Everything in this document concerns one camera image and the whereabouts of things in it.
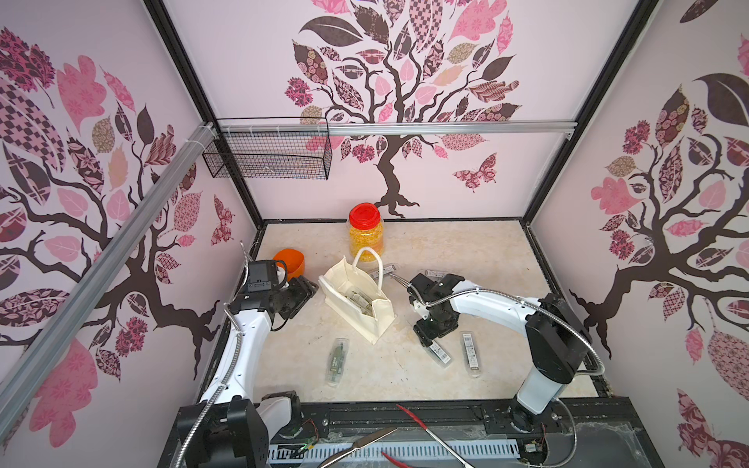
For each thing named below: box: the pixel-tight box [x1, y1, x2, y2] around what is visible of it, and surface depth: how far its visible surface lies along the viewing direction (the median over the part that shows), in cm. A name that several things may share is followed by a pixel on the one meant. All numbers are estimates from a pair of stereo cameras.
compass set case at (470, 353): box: [460, 330, 482, 379], surface depth 85 cm
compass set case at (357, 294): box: [345, 286, 370, 306], surface depth 97 cm
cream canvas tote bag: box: [317, 246, 397, 346], surface depth 90 cm
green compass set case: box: [325, 337, 350, 388], surface depth 85 cm
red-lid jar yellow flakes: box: [348, 201, 386, 263], surface depth 99 cm
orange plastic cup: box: [273, 247, 306, 281], surface depth 103 cm
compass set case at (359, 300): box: [345, 289, 373, 314], surface depth 97 cm
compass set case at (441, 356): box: [427, 339, 452, 368], surface depth 85 cm
